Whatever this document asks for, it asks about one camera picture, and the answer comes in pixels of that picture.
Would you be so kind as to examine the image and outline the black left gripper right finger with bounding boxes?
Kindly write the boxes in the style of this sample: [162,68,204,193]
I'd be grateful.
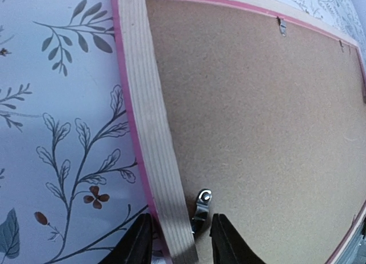
[210,214,265,264]

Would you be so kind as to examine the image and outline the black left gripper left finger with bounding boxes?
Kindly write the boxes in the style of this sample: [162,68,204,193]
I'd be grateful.
[99,213,153,264]

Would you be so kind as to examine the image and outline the brown fibreboard backing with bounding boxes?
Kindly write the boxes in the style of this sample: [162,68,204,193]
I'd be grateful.
[146,0,365,263]

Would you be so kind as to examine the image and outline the pink wooden picture frame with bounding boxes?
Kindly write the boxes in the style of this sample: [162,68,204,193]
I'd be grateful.
[112,0,365,263]

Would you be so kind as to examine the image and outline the floral patterned table cover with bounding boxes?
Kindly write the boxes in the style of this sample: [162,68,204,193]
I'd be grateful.
[0,0,366,264]

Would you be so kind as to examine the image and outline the metal turn clip right lower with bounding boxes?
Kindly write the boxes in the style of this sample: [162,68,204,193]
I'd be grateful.
[277,16,287,37]

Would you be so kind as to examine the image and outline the aluminium front rail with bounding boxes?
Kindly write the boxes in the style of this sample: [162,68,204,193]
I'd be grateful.
[335,219,366,264]

